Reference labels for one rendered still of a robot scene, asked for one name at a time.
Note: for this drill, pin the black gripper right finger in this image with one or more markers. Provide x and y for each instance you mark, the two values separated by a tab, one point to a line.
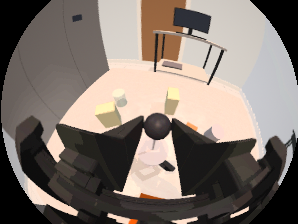
198	157

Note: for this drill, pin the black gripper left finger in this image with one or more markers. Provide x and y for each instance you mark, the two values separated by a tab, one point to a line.
113	149

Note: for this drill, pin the french press coffee maker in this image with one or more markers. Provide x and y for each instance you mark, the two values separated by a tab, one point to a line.
153	149

